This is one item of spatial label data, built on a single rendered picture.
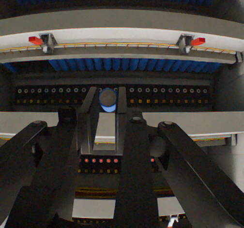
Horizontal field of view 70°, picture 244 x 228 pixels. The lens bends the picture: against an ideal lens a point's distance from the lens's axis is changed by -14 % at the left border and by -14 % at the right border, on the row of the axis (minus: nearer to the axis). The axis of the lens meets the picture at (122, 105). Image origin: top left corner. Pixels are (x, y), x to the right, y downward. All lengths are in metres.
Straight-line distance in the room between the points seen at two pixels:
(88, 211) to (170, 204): 0.18
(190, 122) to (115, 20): 0.24
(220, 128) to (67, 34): 0.35
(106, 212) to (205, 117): 0.29
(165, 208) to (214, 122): 0.22
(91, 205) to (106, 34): 0.36
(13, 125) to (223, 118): 0.43
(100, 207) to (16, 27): 0.41
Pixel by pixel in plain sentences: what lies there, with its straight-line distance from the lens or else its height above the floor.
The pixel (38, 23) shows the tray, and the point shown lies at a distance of 0.40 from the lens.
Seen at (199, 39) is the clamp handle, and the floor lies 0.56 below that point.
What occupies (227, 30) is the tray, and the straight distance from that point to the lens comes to 0.43.
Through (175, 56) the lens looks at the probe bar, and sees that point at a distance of 0.42.
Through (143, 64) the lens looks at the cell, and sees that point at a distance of 0.45.
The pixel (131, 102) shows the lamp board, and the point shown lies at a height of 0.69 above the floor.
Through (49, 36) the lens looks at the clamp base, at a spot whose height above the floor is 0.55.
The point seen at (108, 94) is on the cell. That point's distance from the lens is 0.18.
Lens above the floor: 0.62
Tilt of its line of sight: 9 degrees up
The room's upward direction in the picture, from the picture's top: 180 degrees counter-clockwise
